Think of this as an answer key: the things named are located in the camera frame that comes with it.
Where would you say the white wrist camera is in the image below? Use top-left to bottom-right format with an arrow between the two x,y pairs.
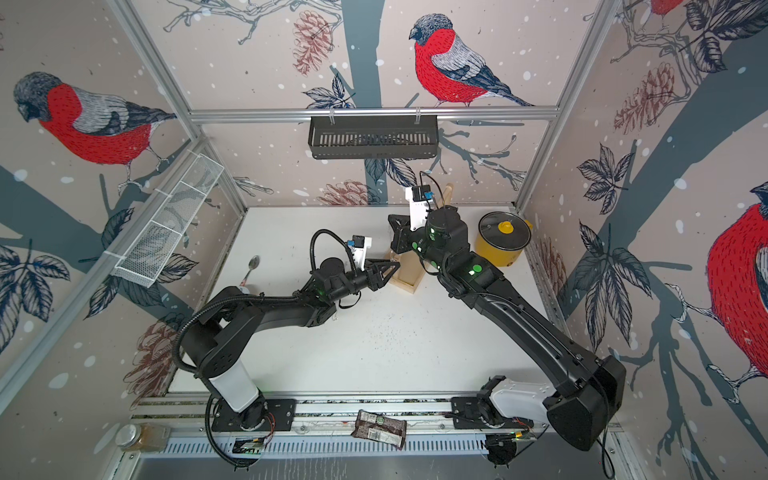
404,185 -> 434,231
348,235 -> 372,270

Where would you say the white mesh wall shelf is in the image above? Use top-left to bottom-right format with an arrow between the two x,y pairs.
111,153 -> 224,287

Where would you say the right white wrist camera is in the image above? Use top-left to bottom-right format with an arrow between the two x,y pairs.
404,185 -> 434,231

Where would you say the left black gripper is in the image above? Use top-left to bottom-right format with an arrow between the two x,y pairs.
328,259 -> 399,306

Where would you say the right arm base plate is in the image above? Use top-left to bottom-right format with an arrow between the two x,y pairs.
446,397 -> 535,431

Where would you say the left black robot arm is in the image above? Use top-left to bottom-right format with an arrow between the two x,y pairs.
172,229 -> 400,431

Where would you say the metal spoon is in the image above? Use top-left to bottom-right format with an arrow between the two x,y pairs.
240,255 -> 260,286

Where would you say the glass jar with metal lid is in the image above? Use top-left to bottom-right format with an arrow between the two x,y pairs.
115,423 -> 171,452

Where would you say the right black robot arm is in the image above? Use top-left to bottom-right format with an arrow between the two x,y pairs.
388,206 -> 626,451

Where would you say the black hanging wire basket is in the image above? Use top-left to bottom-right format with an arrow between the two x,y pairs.
308,115 -> 439,160

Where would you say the yellow pot with black lid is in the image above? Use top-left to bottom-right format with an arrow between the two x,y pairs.
475,211 -> 532,267

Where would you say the black round fixture under rail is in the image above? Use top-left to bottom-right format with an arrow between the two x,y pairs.
484,434 -> 517,468

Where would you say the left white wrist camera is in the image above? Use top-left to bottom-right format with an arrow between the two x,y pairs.
348,235 -> 372,270

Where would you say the dark snack wrapper packet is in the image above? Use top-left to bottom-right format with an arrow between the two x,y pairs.
351,410 -> 408,450

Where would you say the small electronics board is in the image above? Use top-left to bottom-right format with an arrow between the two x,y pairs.
232,437 -> 267,456

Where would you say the wooden jewelry display stand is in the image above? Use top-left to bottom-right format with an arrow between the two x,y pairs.
389,184 -> 453,294

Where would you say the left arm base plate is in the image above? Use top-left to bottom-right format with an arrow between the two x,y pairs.
210,398 -> 297,433

